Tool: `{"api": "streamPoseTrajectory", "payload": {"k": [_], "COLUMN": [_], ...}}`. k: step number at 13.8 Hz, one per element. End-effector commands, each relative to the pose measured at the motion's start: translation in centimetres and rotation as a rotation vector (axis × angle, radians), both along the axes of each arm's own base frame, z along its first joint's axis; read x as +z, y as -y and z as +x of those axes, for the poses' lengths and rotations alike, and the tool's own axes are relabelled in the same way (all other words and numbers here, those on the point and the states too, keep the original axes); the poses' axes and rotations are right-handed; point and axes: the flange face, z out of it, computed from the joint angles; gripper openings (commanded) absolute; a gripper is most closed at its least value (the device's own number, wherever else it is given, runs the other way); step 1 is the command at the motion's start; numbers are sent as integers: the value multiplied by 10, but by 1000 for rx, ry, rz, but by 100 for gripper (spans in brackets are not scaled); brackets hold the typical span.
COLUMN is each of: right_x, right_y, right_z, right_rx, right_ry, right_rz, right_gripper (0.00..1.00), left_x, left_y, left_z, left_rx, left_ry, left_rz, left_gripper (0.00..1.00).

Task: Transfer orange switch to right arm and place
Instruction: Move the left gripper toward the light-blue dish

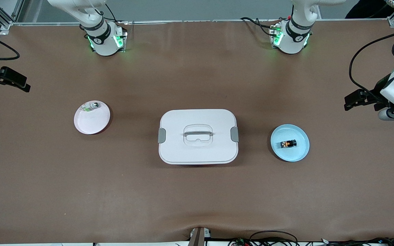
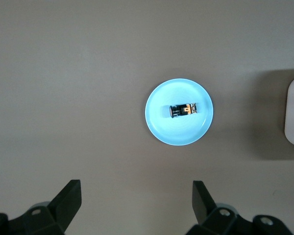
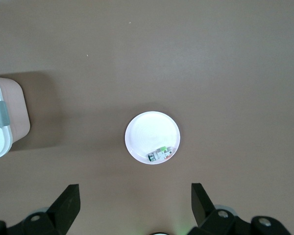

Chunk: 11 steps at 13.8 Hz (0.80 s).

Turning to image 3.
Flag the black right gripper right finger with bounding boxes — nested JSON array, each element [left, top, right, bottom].
[[189, 183, 253, 235]]

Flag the brown table mat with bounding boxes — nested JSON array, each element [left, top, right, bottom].
[[0, 0, 294, 235]]

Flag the green and white push-button switch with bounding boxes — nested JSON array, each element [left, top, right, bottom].
[[147, 146, 174, 163]]

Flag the pale pink round plate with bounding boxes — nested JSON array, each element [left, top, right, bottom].
[[124, 111, 181, 165]]

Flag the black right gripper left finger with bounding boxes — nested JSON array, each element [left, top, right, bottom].
[[7, 184, 81, 235]]

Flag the white lidded storage box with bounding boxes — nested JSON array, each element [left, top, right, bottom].
[[0, 74, 31, 160]]

